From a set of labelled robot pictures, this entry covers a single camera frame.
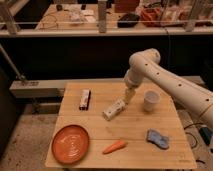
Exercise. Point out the grey metal rail beam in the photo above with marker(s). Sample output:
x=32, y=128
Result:
x=50, y=88

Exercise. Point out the black device on floor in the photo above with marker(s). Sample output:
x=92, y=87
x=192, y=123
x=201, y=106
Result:
x=206, y=135

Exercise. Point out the orange carrot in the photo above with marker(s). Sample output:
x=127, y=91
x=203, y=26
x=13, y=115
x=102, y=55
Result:
x=115, y=146

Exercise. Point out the blue crumpled cloth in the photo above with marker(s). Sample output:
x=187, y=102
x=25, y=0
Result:
x=156, y=138

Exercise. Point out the orange object on shelf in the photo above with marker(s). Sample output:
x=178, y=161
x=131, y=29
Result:
x=150, y=16

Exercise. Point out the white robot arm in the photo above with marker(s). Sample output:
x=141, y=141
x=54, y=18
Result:
x=197, y=100

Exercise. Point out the white plastic cup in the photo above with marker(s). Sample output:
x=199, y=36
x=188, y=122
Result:
x=151, y=99

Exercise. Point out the white plastic bottle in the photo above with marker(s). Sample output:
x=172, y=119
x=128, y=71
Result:
x=114, y=109

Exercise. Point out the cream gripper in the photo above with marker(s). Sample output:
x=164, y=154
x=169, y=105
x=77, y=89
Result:
x=128, y=95

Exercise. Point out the black bag on shelf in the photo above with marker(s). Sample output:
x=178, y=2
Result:
x=128, y=20

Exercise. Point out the orange ceramic bowl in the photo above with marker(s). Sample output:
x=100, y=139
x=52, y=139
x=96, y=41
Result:
x=70, y=144

